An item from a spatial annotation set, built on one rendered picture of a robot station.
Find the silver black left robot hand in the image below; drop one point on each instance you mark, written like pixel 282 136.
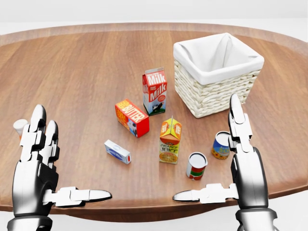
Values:
pixel 26 178

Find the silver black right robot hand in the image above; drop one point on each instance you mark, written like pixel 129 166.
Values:
pixel 250 173

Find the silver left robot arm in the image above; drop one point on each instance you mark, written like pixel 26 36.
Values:
pixel 30 223

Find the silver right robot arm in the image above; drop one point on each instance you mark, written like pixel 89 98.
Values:
pixel 257 220

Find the white woven lined basket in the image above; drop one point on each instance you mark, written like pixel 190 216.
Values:
pixel 216 72

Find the blue yellow labelled tin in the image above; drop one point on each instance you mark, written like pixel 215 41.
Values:
pixel 220 145

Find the red green labelled tin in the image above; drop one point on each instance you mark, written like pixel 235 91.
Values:
pixel 196 166

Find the yellow orange juice carton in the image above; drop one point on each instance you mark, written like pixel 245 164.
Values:
pixel 169 144

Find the small white blue box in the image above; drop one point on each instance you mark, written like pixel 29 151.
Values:
pixel 118 151

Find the red orange butter box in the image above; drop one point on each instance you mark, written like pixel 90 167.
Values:
pixel 132 118

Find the red white milk carton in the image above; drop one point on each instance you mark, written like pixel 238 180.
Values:
pixel 155 93

